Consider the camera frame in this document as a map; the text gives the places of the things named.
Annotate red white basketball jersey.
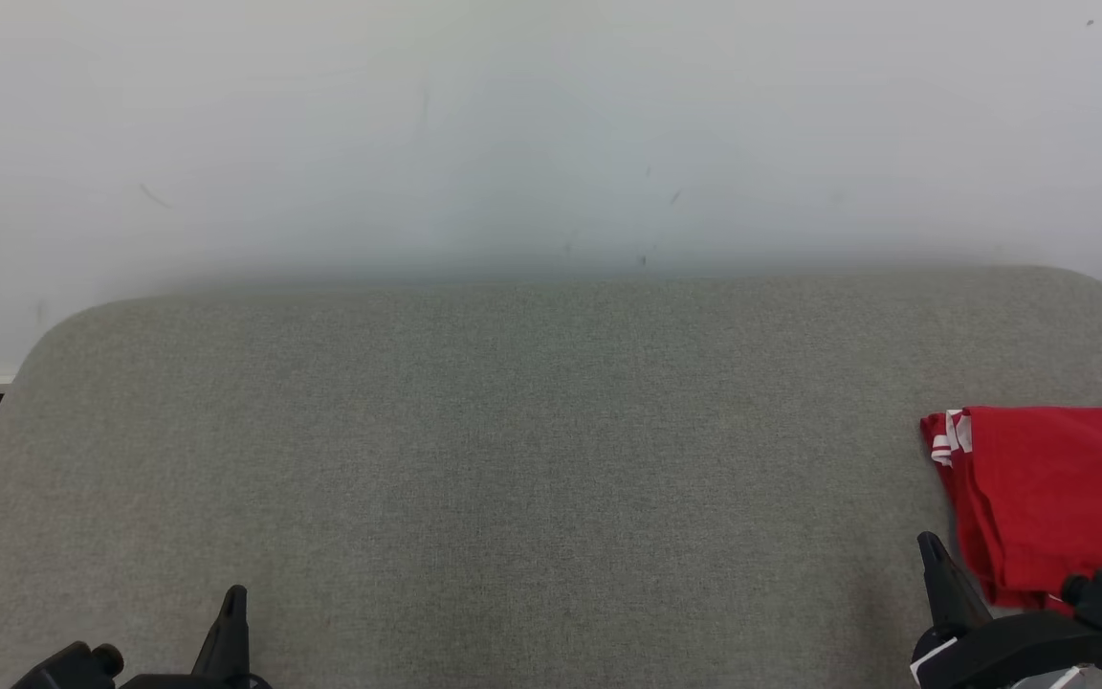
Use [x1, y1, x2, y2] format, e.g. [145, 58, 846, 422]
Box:
[919, 410, 1011, 606]

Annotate red basketball shorts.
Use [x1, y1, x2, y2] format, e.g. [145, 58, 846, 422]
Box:
[964, 406, 1102, 613]

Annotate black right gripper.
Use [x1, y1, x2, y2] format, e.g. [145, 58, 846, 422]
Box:
[910, 531, 1102, 689]

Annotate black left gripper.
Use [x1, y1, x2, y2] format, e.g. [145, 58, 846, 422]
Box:
[121, 585, 276, 689]

